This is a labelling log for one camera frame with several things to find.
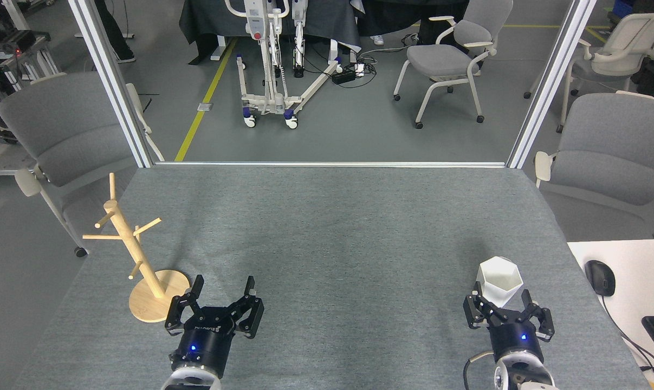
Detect metal equipment rack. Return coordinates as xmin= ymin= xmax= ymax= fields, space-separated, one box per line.
xmin=0 ymin=24 xmax=62 ymax=93

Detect wooden cup rack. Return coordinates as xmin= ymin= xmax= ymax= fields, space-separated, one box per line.
xmin=82 ymin=172 xmax=191 ymax=324

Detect black power strip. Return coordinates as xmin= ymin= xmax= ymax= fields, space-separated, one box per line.
xmin=331 ymin=64 xmax=366 ymax=85

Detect dark table cloth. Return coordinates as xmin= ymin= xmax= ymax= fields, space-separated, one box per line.
xmin=179 ymin=0 xmax=362 ymax=66

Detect grey office chair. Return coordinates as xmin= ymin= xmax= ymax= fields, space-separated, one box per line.
xmin=0 ymin=72 xmax=165 ymax=258
xmin=534 ymin=90 xmax=654 ymax=239

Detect white stand on wheels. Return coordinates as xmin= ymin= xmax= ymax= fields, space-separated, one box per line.
xmin=224 ymin=0 xmax=345 ymax=129

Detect white faceted cup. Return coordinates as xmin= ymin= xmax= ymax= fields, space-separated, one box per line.
xmin=476 ymin=256 xmax=524 ymax=307

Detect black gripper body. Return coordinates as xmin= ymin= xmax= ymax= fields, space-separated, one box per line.
xmin=170 ymin=306 xmax=237 ymax=379
xmin=488 ymin=318 xmax=545 ymax=361

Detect black mouse cable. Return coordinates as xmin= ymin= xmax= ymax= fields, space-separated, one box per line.
xmin=600 ymin=295 xmax=654 ymax=375

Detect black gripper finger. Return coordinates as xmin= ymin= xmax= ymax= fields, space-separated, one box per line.
xmin=165 ymin=275 xmax=204 ymax=336
xmin=515 ymin=290 xmax=555 ymax=342
xmin=463 ymin=282 xmax=504 ymax=329
xmin=232 ymin=275 xmax=265 ymax=339

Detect silver aluminium post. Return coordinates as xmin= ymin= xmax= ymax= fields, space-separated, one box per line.
xmin=68 ymin=0 xmax=154 ymax=168
xmin=507 ymin=0 xmax=598 ymax=170

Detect white frame mesh chair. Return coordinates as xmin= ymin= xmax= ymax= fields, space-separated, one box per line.
xmin=524 ymin=12 xmax=654 ymax=134

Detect grey chair on castors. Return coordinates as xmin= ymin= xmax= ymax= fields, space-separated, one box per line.
xmin=393 ymin=0 xmax=514 ymax=129

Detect black computer mouse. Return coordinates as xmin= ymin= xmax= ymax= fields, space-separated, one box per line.
xmin=585 ymin=260 xmax=616 ymax=297

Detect person's legs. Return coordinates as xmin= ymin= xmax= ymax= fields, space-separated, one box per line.
xmin=94 ymin=0 xmax=137 ymax=63

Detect white desk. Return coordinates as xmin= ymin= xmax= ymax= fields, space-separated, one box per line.
xmin=567 ymin=239 xmax=654 ymax=390

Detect silver aluminium rail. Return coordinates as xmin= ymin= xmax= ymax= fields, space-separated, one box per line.
xmin=152 ymin=161 xmax=509 ymax=168

